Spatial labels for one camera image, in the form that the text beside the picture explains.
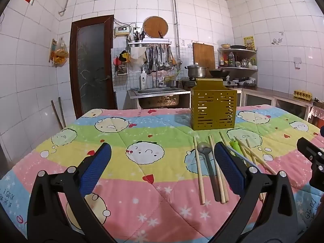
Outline yellow wall poster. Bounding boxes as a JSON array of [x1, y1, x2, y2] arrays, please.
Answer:
[[243, 36, 255, 51]]

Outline metal wall rack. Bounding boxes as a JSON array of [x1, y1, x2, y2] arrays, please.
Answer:
[[128, 38, 171, 48]]

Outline gas stove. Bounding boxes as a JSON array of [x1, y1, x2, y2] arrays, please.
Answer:
[[181, 77, 240, 87]]

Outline white soap bottle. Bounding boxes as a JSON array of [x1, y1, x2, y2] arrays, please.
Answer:
[[140, 67, 148, 88]]

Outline wall hook sticker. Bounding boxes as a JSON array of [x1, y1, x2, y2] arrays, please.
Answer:
[[271, 32, 284, 45]]

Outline white wall controller box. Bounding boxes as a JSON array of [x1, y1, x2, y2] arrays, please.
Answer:
[[113, 26, 130, 38]]

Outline white plastic bag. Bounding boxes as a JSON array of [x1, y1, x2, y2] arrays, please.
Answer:
[[130, 48, 146, 65]]

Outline round wooden cutting board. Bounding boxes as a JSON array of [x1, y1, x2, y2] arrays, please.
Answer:
[[142, 16, 169, 39]]

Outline stainless steel sink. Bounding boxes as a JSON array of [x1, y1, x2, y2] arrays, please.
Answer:
[[128, 86, 191, 109]]

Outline hanging bag of oranges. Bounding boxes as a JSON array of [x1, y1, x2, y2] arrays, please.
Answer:
[[52, 38, 69, 67]]

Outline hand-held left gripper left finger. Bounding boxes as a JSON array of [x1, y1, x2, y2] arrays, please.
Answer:
[[27, 142, 119, 243]]

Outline rectangular wooden cutting board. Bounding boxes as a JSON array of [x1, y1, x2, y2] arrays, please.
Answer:
[[192, 43, 215, 71]]

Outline metal spoon with dark handle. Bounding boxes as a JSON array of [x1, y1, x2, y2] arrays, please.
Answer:
[[197, 142, 222, 202]]

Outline black wok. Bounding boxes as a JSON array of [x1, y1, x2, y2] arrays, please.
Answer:
[[209, 68, 231, 78]]

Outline corner wall shelf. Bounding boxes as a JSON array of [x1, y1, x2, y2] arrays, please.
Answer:
[[217, 48, 259, 81]]

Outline row of hanging kitchen utensils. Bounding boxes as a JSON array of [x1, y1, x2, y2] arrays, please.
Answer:
[[145, 44, 178, 72]]

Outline yellow egg carton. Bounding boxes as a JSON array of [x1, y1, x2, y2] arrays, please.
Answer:
[[293, 90, 313, 99]]

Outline green frog handle knife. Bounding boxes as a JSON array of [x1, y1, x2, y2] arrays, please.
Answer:
[[229, 140, 261, 170]]

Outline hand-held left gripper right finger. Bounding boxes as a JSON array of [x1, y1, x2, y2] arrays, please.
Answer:
[[208, 142, 304, 243]]

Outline steel pot with lid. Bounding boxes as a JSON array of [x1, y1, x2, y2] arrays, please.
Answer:
[[185, 63, 209, 79]]

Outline brown door with frosted glass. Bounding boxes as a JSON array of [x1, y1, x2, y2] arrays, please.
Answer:
[[69, 15, 118, 119]]

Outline white wall pipe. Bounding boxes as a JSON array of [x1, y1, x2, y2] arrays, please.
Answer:
[[172, 0, 182, 64]]

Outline colourful cartoon printed blanket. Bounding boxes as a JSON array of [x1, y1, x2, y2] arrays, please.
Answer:
[[0, 104, 324, 243]]

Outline kitchen counter cabinet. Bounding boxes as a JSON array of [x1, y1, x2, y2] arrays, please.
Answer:
[[237, 86, 314, 122]]

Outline golden perforated utensil holder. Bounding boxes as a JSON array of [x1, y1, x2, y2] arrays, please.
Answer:
[[190, 78, 238, 131]]

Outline red lace cloth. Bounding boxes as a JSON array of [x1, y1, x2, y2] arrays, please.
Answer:
[[310, 101, 324, 127]]

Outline wooden stick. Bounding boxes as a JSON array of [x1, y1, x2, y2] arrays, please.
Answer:
[[59, 97, 67, 127], [51, 100, 64, 130]]

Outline steel faucet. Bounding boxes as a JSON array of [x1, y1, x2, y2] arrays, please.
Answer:
[[154, 66, 165, 88]]

